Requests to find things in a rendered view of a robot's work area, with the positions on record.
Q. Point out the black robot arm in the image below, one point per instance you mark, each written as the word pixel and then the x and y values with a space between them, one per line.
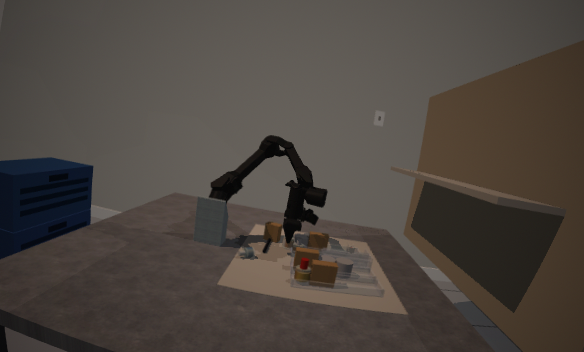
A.
pixel 228 184

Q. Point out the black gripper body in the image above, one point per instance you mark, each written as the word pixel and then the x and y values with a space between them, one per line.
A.
pixel 293 215

